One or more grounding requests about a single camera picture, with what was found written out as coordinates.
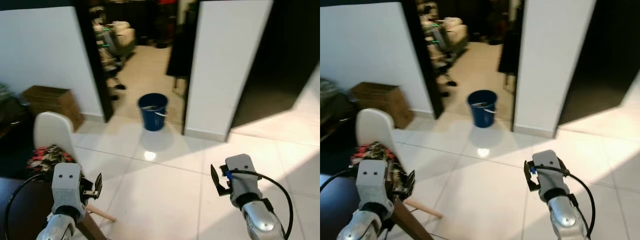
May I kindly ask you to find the white plastic chair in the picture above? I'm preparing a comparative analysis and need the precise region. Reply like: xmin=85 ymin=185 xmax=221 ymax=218
xmin=355 ymin=108 xmax=444 ymax=219
xmin=32 ymin=111 xmax=119 ymax=224

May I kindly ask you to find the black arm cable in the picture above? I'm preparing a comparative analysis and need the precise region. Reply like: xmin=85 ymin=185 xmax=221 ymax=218
xmin=320 ymin=169 xmax=358 ymax=193
xmin=533 ymin=165 xmax=597 ymax=237
xmin=4 ymin=172 xmax=55 ymax=240
xmin=227 ymin=169 xmax=295 ymax=240

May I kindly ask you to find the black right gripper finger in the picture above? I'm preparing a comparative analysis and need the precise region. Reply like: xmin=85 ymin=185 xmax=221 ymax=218
xmin=523 ymin=159 xmax=535 ymax=192
xmin=210 ymin=163 xmax=224 ymax=197

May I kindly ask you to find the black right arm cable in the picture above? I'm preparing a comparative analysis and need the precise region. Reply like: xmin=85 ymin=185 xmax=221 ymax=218
xmin=533 ymin=165 xmax=597 ymax=237
xmin=227 ymin=169 xmax=295 ymax=240

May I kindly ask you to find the brown cardboard box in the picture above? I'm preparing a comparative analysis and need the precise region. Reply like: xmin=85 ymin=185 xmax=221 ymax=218
xmin=21 ymin=85 xmax=85 ymax=132
xmin=349 ymin=81 xmax=415 ymax=130

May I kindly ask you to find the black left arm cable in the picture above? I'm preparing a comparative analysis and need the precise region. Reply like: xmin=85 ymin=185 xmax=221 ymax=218
xmin=320 ymin=169 xmax=358 ymax=193
xmin=4 ymin=172 xmax=55 ymax=240

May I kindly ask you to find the dark bag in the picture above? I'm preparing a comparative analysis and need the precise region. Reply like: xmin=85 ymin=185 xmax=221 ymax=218
xmin=0 ymin=82 xmax=32 ymax=128
xmin=320 ymin=78 xmax=359 ymax=141

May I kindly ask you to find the blue plastic bucket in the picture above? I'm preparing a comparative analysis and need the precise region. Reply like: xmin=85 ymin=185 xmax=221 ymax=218
xmin=467 ymin=89 xmax=499 ymax=129
xmin=137 ymin=93 xmax=169 ymax=132

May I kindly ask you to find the red black patterned garment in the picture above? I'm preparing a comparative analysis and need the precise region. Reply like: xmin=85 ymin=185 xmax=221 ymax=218
xmin=27 ymin=144 xmax=77 ymax=174
xmin=350 ymin=141 xmax=408 ymax=197

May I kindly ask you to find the dark door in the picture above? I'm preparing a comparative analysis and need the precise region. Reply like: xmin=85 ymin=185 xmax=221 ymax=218
xmin=229 ymin=0 xmax=321 ymax=129
xmin=557 ymin=0 xmax=640 ymax=127

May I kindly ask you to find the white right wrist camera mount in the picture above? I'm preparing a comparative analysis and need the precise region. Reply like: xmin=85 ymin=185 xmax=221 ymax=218
xmin=531 ymin=149 xmax=567 ymax=195
xmin=224 ymin=154 xmax=259 ymax=197

